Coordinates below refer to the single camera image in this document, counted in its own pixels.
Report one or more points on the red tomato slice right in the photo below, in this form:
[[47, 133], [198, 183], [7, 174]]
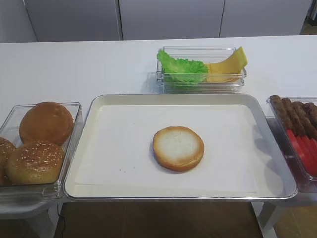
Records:
[[313, 146]]

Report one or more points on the white parchment paper sheet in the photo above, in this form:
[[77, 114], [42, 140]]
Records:
[[118, 148]]

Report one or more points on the silver metal baking tray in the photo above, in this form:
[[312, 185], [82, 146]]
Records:
[[271, 173]]

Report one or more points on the red tomato slice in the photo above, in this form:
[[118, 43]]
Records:
[[295, 144], [309, 159], [313, 146]]

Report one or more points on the brown meat patty rightmost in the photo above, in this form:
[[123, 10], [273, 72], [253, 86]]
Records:
[[311, 111]]

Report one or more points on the yellow cheese slice top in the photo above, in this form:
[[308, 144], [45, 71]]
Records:
[[232, 65]]

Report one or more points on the plain brown top bun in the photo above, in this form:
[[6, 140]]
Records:
[[46, 121]]

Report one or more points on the clear plastic lettuce cheese container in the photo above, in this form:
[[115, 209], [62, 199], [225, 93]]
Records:
[[206, 55]]

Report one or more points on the clear plastic meat tomato container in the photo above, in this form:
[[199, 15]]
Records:
[[305, 182]]

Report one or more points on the red tomato slice middle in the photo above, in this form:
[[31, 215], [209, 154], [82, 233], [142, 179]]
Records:
[[309, 159]]

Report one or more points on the red tomato slice left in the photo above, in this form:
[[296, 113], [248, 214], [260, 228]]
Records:
[[295, 144]]

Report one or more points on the green lettuce leaf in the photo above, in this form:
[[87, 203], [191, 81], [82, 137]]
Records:
[[180, 66], [184, 79]]

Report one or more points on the brown meat patty leftmost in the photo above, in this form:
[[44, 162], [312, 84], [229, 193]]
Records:
[[281, 111]]

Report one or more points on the bottom bun half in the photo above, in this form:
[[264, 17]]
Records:
[[178, 148]]

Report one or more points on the sesame bun left edge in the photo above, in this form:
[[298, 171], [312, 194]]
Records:
[[6, 149]]

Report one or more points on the sesame bun front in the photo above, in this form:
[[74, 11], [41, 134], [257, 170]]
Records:
[[36, 162]]

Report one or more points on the brown meat patty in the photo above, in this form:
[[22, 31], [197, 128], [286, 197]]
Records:
[[310, 130], [281, 111], [297, 126], [311, 111]]

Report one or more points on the white table leg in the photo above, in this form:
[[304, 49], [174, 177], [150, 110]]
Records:
[[267, 215]]

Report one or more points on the clear plastic bun container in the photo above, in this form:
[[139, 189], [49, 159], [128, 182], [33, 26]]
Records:
[[38, 192]]

